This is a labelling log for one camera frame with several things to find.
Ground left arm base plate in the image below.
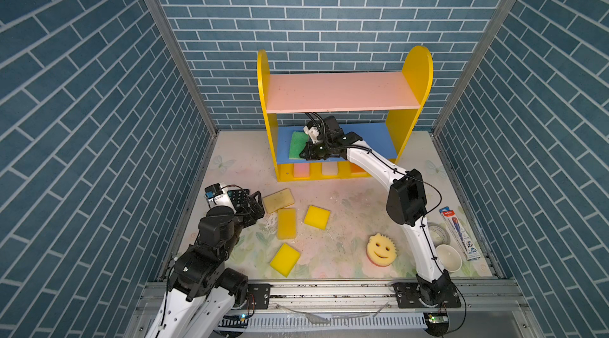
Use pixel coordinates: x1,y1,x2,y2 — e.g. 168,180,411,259
232,283,271,312

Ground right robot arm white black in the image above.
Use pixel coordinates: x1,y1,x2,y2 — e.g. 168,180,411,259
299,113,461,307

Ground aluminium front rail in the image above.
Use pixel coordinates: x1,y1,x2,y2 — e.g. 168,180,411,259
125,278,542,337

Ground beige pale pink sponge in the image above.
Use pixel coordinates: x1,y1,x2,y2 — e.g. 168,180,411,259
322,162,339,177

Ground pale yellow tan sponge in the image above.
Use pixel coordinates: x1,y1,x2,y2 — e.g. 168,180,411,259
263,189,295,214

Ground bright yellow sponge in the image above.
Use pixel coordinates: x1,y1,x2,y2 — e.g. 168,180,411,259
270,244,301,277
304,206,331,230

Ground smiley face round sponge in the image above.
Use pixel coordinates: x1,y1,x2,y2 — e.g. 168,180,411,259
366,233,397,267

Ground green sponge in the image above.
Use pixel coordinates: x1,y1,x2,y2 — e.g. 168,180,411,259
288,132,309,160

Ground white bowl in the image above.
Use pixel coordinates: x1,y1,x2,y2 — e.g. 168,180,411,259
435,244,462,273

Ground yellow sponge rectangle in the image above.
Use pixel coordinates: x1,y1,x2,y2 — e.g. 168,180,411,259
277,209,297,240

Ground yellow shelf pink blue boards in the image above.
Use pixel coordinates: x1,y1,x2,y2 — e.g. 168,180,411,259
257,46,434,182

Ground orange sponge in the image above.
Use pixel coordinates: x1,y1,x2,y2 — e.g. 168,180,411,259
350,163,367,176

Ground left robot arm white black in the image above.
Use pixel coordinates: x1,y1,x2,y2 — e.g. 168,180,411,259
146,183,265,337

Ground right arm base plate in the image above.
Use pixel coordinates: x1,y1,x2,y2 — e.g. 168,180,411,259
392,282,462,309

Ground toothpaste box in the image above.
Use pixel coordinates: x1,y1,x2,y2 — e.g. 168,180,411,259
439,207,482,261

